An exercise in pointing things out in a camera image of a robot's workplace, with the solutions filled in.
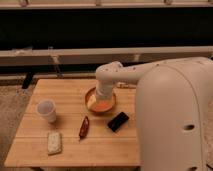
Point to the white sponge block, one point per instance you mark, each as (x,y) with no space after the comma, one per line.
(54,143)

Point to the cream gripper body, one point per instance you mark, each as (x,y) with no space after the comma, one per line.
(93,102)

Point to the white plastic cup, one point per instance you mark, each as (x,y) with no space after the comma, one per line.
(47,110)

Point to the white wall rail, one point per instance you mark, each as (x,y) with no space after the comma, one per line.
(27,57)

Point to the black rectangular object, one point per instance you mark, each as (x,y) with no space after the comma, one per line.
(118,121)

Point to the small white packet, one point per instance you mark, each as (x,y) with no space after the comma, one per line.
(125,86)

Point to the dried red pepper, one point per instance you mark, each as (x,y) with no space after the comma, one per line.
(84,128)

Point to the wooden table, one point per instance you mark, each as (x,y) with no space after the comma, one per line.
(101,146)

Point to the orange bowl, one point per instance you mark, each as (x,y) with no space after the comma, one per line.
(109,103)

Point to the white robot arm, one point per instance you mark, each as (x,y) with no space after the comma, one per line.
(171,98)

